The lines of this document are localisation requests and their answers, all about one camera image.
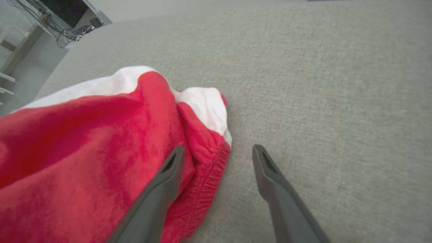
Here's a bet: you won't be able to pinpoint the grey fabric sofa cushion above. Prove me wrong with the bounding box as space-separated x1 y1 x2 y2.
32 0 432 243

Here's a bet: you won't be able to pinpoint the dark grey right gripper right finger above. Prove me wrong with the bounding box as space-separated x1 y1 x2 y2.
252 144 331 243

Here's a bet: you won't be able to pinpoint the white desk frame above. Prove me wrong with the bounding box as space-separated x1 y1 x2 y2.
0 13 44 105

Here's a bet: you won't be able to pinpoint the grey desk top edge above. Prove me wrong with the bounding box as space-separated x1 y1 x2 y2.
81 0 113 26

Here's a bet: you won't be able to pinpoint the red shorts with white stripe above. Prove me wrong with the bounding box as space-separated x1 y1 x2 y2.
0 66 233 243

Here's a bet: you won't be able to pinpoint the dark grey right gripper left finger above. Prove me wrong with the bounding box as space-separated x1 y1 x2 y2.
106 146 186 243

